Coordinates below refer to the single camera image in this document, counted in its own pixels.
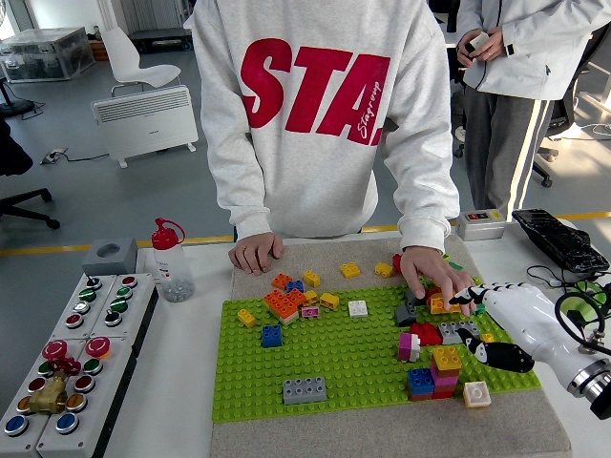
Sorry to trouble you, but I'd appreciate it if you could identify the person's left hand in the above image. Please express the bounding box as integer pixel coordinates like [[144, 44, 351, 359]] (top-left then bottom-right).
[[474, 26, 507, 61], [399, 247, 478, 317]]

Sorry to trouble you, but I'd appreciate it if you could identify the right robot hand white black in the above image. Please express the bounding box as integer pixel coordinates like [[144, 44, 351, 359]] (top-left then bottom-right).
[[447, 281, 607, 390]]

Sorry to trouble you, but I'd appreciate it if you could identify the person's right hand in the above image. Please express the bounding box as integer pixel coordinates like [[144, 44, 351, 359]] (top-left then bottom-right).
[[456, 29, 478, 68], [228, 232, 286, 277]]

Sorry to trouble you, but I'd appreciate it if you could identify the orange layered brick stack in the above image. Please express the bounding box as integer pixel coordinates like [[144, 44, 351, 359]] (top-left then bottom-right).
[[263, 287, 307, 326]]

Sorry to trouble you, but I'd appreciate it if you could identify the yellow on white brick stack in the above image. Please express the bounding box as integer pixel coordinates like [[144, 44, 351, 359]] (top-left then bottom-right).
[[462, 381, 492, 410]]

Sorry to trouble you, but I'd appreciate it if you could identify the green studded baseplate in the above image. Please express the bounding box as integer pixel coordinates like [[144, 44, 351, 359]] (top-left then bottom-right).
[[211, 276, 542, 425]]

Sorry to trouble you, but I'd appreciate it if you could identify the person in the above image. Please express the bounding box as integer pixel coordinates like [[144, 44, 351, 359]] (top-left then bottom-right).
[[183, 0, 462, 254], [455, 0, 611, 221]]

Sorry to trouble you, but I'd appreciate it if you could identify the yellow two-by-four brick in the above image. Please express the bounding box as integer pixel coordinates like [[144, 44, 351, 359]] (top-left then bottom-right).
[[429, 294, 463, 316]]

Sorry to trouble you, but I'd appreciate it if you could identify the grey two-by-four brick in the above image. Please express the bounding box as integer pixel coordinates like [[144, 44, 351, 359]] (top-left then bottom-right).
[[437, 320, 481, 345], [282, 376, 327, 406]]

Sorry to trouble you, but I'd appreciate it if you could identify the black wrapped keyboard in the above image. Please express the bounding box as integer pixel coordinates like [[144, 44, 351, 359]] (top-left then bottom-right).
[[511, 208, 611, 274]]

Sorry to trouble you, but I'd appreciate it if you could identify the clear bottle red cap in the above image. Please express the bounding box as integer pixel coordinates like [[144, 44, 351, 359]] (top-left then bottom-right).
[[151, 218, 197, 303]]

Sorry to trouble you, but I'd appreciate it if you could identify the white standing desk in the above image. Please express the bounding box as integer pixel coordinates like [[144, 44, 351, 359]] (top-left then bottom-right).
[[577, 61, 611, 114]]

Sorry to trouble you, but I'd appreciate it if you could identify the grey four-button control box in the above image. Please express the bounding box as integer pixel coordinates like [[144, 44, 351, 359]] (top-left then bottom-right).
[[52, 275, 118, 341], [89, 272, 159, 341]]

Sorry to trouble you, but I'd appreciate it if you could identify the grey block round hole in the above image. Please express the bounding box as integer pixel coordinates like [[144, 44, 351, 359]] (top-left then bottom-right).
[[80, 237, 138, 277]]

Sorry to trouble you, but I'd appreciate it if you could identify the white panel heater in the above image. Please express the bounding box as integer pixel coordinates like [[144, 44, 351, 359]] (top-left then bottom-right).
[[90, 84, 200, 169]]

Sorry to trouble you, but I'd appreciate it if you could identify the grey-brown mat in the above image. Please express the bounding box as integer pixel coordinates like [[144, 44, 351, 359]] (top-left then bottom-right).
[[209, 234, 573, 458]]

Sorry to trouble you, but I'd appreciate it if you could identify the white plastic chair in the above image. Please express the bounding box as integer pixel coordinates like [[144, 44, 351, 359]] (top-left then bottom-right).
[[99, 26, 182, 97]]

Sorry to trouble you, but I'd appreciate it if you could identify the grey emergency-stop button box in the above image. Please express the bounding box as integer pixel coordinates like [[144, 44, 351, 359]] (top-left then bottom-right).
[[35, 335, 139, 458], [0, 338, 90, 458]]

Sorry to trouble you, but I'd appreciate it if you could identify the black swivel chair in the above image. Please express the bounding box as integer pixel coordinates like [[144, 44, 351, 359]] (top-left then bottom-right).
[[0, 116, 62, 232]]

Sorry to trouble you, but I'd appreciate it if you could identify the black wheeled dolly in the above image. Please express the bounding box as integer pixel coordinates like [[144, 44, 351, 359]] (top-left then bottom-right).
[[128, 27, 196, 52]]

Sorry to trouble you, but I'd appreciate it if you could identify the brass valve red handwheel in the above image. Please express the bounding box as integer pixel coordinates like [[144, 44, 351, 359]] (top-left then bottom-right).
[[27, 357, 82, 415]]

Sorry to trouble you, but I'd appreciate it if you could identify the black stand base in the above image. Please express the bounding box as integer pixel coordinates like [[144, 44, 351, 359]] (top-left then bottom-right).
[[0, 75, 37, 120]]

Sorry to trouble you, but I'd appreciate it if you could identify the clear storage crate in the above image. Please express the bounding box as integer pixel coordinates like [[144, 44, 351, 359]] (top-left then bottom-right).
[[0, 27, 95, 83]]

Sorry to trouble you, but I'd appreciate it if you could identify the grey switch box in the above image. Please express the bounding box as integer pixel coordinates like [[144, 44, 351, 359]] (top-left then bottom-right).
[[451, 209, 507, 242]]

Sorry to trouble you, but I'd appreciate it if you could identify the black plug with cord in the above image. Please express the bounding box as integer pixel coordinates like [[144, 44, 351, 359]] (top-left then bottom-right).
[[526, 264, 611, 311]]

